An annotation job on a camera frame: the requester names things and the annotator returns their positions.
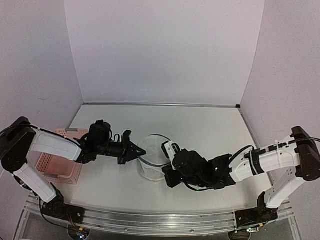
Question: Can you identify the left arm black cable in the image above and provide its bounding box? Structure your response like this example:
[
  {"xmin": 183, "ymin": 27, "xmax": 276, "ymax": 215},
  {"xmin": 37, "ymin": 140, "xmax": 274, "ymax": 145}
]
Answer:
[{"xmin": 0, "ymin": 122, "xmax": 83, "ymax": 146}]

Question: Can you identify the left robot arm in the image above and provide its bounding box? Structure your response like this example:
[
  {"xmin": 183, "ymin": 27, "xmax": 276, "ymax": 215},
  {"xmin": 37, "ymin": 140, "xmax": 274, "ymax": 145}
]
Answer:
[{"xmin": 0, "ymin": 117, "xmax": 146, "ymax": 219}]

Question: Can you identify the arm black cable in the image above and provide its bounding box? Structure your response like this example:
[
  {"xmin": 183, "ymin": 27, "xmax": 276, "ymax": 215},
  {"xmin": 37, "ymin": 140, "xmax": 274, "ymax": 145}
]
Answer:
[
  {"xmin": 184, "ymin": 137, "xmax": 320, "ymax": 193},
  {"xmin": 0, "ymin": 122, "xmax": 83, "ymax": 146}
]

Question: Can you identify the aluminium front rail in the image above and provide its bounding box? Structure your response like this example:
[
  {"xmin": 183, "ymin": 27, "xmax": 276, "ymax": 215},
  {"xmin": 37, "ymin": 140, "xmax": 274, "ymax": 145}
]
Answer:
[{"xmin": 23, "ymin": 202, "xmax": 293, "ymax": 232}]

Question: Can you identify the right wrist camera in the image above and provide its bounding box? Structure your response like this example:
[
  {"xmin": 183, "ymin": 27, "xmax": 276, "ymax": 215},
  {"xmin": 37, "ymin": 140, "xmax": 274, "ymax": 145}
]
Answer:
[{"xmin": 161, "ymin": 140, "xmax": 181, "ymax": 168}]

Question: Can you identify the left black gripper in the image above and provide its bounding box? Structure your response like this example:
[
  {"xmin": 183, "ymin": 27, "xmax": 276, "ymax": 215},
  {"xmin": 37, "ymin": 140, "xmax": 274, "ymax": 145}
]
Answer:
[{"xmin": 96, "ymin": 135, "xmax": 147, "ymax": 165}]

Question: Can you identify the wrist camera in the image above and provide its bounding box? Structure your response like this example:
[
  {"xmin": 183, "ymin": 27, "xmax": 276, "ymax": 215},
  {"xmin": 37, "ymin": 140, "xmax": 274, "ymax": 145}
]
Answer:
[
  {"xmin": 161, "ymin": 140, "xmax": 181, "ymax": 168},
  {"xmin": 121, "ymin": 130, "xmax": 132, "ymax": 146}
]

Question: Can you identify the pink perforated plastic basket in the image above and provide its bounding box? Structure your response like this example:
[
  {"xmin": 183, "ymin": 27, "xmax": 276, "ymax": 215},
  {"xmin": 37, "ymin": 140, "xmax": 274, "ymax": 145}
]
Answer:
[{"xmin": 36, "ymin": 128, "xmax": 88, "ymax": 185}]

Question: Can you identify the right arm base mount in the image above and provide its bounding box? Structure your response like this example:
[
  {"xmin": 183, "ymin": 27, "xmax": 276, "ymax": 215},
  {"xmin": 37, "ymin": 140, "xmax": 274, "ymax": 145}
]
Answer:
[{"xmin": 234, "ymin": 192, "xmax": 278, "ymax": 229}]

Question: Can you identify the white mesh laundry bag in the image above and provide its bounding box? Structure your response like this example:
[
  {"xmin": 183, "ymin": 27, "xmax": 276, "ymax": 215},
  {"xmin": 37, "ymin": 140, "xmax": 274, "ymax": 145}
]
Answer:
[{"xmin": 137, "ymin": 134, "xmax": 170, "ymax": 182}]

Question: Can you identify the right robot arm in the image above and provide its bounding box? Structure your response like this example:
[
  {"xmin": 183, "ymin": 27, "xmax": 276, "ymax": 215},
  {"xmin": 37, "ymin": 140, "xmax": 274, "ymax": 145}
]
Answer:
[{"xmin": 161, "ymin": 126, "xmax": 320, "ymax": 222}]

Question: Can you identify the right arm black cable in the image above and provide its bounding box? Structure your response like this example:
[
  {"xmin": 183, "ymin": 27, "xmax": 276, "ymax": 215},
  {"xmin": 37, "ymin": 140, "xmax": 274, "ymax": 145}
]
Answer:
[{"xmin": 184, "ymin": 137, "xmax": 320, "ymax": 193}]

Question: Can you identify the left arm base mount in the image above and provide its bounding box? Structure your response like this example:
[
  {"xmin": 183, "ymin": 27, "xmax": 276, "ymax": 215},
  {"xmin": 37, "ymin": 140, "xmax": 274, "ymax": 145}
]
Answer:
[{"xmin": 40, "ymin": 187, "xmax": 85, "ymax": 224}]

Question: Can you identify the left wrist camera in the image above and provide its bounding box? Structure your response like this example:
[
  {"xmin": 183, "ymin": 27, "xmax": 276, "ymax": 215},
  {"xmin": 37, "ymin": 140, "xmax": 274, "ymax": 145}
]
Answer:
[{"xmin": 121, "ymin": 130, "xmax": 132, "ymax": 146}]

